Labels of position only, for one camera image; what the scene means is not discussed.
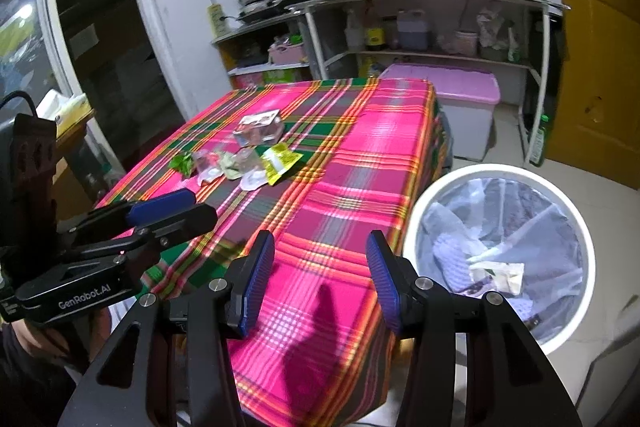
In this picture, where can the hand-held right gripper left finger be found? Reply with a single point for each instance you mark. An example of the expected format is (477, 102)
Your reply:
(255, 287)

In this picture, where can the black induction cooker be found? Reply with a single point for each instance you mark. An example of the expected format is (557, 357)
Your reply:
(280, 4)

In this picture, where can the small white green packet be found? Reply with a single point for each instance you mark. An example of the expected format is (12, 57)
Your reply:
(230, 166)

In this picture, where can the person's left hand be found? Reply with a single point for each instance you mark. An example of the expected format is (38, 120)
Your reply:
(99, 321)

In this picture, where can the crumpled plastic bags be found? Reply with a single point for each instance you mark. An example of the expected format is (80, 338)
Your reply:
(492, 34)

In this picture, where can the white foam net sleeve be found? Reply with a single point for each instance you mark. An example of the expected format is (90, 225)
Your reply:
(452, 262)
(520, 309)

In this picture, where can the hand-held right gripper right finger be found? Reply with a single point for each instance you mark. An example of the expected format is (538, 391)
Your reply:
(387, 287)

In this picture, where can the low side shelf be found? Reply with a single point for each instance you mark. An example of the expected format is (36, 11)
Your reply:
(225, 57)

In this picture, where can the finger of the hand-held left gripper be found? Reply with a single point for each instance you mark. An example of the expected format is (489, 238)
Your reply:
(190, 222)
(160, 207)

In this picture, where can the yellow power strip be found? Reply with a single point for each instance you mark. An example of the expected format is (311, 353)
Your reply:
(215, 19)

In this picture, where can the clear wrapper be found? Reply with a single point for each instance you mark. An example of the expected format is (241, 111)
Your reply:
(207, 167)

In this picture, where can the colourful cartons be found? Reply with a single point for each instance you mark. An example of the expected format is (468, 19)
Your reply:
(272, 77)

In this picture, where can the pink green plaid tablecloth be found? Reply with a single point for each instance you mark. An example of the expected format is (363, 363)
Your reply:
(325, 187)

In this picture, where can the wooden door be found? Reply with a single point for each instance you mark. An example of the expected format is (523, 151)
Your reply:
(600, 82)

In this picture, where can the green leafy wrapper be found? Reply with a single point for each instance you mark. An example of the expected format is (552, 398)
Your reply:
(182, 164)

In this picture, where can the pink plastic basket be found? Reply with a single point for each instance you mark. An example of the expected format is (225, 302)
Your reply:
(287, 53)

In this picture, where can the green bottle with white label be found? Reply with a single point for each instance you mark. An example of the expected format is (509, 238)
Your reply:
(539, 144)

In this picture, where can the pink plastic pot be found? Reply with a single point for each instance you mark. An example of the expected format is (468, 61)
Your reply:
(466, 43)

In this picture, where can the small clear plastic cup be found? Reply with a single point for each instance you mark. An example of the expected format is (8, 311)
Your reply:
(252, 172)

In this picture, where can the tall clear plastic bottle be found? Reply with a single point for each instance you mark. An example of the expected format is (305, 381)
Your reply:
(355, 34)

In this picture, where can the storage box with pink lid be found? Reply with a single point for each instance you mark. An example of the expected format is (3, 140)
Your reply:
(440, 82)

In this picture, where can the purple grey jerry can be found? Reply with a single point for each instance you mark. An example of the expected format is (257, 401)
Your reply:
(413, 32)

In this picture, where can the white metal shelf rack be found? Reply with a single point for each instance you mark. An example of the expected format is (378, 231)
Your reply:
(345, 0)

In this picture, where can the dark bottle with yellow label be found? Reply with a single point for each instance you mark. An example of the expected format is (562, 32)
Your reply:
(376, 37)

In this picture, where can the clear bin liner bag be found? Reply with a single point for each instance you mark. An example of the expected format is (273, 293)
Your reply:
(550, 232)

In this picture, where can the white round trash bin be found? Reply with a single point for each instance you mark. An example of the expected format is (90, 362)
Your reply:
(591, 252)

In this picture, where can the yellow green packet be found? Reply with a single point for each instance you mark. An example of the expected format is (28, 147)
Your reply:
(280, 164)

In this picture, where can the white paper bag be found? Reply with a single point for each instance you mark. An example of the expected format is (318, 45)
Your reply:
(500, 277)

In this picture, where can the yellow white tissue box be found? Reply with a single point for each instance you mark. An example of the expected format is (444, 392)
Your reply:
(65, 107)

